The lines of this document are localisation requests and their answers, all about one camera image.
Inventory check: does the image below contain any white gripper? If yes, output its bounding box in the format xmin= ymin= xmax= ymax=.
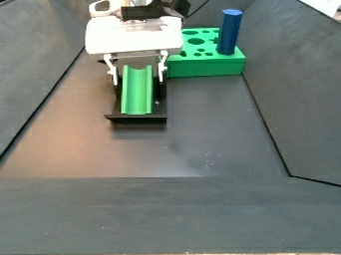
xmin=86 ymin=16 xmax=182 ymax=85

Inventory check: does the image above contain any green arch block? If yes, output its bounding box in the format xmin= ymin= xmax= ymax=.
xmin=122 ymin=66 xmax=154 ymax=115

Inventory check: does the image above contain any green shape sorter board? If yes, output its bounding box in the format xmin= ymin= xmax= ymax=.
xmin=167 ymin=28 xmax=246 ymax=78

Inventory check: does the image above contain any black curved fixture cradle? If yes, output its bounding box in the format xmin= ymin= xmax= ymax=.
xmin=104 ymin=71 xmax=170 ymax=122

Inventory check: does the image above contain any blue hexagonal prism block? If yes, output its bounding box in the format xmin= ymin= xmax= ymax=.
xmin=217 ymin=9 xmax=242 ymax=55

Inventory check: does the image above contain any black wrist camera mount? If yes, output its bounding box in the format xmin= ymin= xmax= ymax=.
xmin=90 ymin=0 xmax=190 ymax=21

